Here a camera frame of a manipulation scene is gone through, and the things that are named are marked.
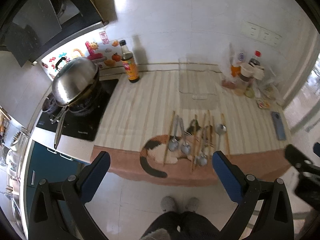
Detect person's grey slippers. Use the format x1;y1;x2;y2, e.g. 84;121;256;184
160;196;200;213

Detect soy sauce bottle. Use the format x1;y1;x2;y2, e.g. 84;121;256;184
119;40;140;83

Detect steel spoon ornate handle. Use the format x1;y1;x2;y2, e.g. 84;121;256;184
197;126;208;167

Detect round steel spoon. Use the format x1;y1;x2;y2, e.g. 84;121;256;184
215;124;227;151

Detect wall power outlet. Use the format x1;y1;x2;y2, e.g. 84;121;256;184
241;21;282;47

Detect blue cabinet door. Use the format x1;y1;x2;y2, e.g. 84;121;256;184
26;141;84;217

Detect colourful wall sticker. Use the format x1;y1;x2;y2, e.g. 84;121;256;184
40;29;123;79

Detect clear plastic organizer tray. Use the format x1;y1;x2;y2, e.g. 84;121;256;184
178;54;218;110

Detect black range hood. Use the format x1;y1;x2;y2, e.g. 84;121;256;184
1;0;108;66

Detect red cap bottle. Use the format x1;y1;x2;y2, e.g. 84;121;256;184
248;50;261;67

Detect stainless steel wok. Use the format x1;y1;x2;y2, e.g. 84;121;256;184
52;57;99;149

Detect wooden chopstick white band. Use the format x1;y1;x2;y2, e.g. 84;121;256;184
221;113;231;159

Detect blue smartphone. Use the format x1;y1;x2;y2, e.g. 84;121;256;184
271;112;286;141

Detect white cup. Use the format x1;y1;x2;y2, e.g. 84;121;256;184
240;62;254;82

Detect small snack packet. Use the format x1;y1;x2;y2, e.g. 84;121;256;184
256;99;270;109

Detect wooden chopstick green band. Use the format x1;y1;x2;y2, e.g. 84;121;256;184
191;114;197;173

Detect white plastic bag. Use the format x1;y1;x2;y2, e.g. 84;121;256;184
219;42;246;89

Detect striped cat pattern mat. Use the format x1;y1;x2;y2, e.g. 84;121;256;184
90;71;290;187

